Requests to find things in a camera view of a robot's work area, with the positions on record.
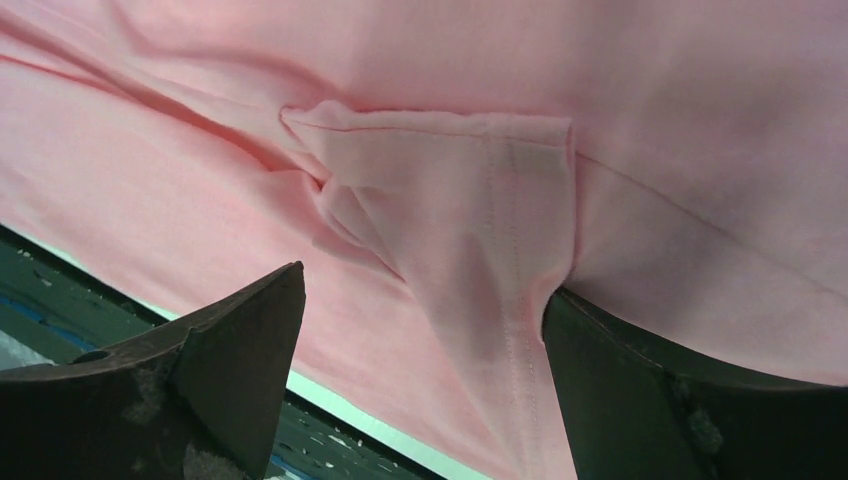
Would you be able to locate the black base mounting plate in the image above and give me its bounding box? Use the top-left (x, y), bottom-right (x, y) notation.
top-left (1, 229), bottom-right (433, 479)

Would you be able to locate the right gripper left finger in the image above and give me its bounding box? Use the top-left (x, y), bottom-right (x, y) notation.
top-left (1, 262), bottom-right (306, 479)

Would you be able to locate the pink t shirt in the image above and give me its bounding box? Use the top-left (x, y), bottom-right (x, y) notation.
top-left (1, 1), bottom-right (847, 479)

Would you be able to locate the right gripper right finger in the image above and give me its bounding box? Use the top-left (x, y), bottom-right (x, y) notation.
top-left (542, 289), bottom-right (847, 479)

